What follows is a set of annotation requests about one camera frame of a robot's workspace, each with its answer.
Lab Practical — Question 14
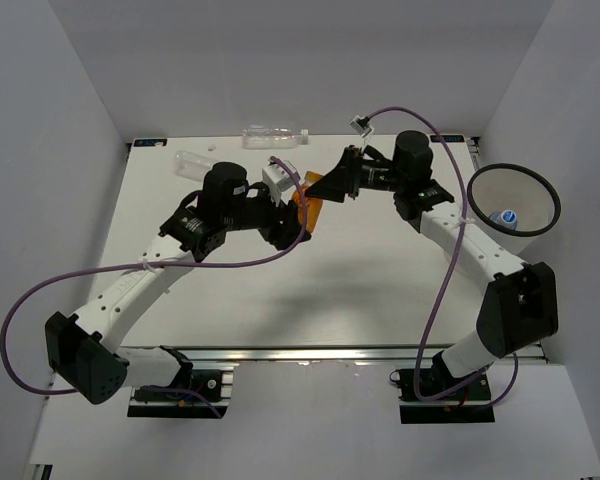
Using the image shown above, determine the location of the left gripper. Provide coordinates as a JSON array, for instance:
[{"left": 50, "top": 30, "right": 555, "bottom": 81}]
[{"left": 222, "top": 184, "right": 311, "bottom": 251}]

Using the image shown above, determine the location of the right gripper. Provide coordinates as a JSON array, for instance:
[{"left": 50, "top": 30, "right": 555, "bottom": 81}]
[{"left": 304, "top": 146, "right": 405, "bottom": 204}]

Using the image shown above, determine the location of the orange juice bottle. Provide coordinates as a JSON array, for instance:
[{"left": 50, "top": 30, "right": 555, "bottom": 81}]
[{"left": 291, "top": 171, "right": 323, "bottom": 234}]

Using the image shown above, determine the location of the clear bottle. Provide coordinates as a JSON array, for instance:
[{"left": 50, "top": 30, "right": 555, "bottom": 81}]
[
  {"left": 173, "top": 150, "right": 219, "bottom": 182},
  {"left": 242, "top": 126, "right": 309, "bottom": 150}
]

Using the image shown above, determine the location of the blue label bottle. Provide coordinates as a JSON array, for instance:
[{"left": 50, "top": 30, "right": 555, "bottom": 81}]
[{"left": 489, "top": 209, "right": 518, "bottom": 230}]

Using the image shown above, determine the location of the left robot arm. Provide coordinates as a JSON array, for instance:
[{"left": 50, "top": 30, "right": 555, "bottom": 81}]
[{"left": 45, "top": 158, "right": 311, "bottom": 405}]

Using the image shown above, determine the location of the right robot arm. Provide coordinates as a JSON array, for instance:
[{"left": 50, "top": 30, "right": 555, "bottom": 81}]
[{"left": 306, "top": 130, "right": 558, "bottom": 401}]

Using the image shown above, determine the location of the white bin black rim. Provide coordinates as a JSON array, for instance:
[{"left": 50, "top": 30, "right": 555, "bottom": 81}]
[{"left": 443, "top": 163, "right": 561, "bottom": 280}]

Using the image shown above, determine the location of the black logo sticker right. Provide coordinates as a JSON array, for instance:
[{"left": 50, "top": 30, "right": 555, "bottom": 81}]
[{"left": 429, "top": 134, "right": 466, "bottom": 143}]

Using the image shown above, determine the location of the black logo sticker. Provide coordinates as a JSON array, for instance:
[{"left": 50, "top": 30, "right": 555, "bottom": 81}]
[
  {"left": 132, "top": 138, "right": 167, "bottom": 148},
  {"left": 429, "top": 134, "right": 466, "bottom": 143}
]

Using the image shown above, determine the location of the black logo sticker left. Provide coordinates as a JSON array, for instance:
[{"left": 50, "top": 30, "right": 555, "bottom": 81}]
[{"left": 132, "top": 138, "right": 167, "bottom": 148}]

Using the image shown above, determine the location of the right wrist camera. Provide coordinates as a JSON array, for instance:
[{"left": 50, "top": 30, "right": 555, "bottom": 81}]
[{"left": 349, "top": 115, "right": 374, "bottom": 147}]

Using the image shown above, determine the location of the aluminium table rail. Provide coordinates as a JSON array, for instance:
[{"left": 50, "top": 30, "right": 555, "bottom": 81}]
[{"left": 119, "top": 343, "right": 546, "bottom": 369}]

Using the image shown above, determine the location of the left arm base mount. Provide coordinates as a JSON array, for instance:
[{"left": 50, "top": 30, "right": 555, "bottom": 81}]
[{"left": 127, "top": 361, "right": 237, "bottom": 420}]

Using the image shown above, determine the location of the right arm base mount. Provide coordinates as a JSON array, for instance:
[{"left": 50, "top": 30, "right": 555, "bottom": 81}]
[{"left": 390, "top": 359, "right": 496, "bottom": 426}]

